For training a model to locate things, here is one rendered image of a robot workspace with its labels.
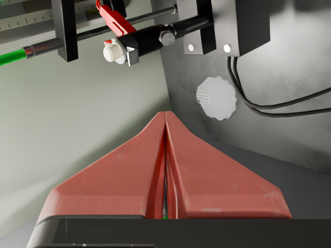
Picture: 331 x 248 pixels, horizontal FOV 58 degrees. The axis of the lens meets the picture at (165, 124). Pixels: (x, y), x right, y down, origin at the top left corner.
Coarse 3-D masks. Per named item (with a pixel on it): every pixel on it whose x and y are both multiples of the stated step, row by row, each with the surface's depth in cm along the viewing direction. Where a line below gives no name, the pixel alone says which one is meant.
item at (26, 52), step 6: (24, 48) 44; (30, 48) 44; (6, 54) 42; (12, 54) 43; (18, 54) 43; (24, 54) 44; (30, 54) 44; (0, 60) 42; (6, 60) 42; (12, 60) 43; (18, 60) 44
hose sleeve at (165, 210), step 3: (165, 177) 31; (165, 180) 30; (165, 183) 30; (165, 186) 30; (165, 189) 29; (165, 192) 29; (165, 195) 29; (165, 198) 29; (165, 201) 28; (165, 204) 28; (165, 207) 28; (165, 210) 28; (165, 213) 27; (165, 216) 27
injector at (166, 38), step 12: (168, 24) 36; (180, 24) 36; (192, 24) 38; (204, 24) 39; (120, 36) 31; (132, 36) 32; (144, 36) 32; (156, 36) 33; (168, 36) 32; (180, 36) 37; (144, 48) 33; (156, 48) 34
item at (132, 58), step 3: (132, 51) 30; (135, 51) 30; (129, 54) 29; (132, 54) 30; (135, 54) 30; (129, 57) 30; (132, 57) 30; (135, 57) 30; (129, 60) 30; (132, 60) 30; (135, 60) 30; (129, 63) 30; (132, 63) 30
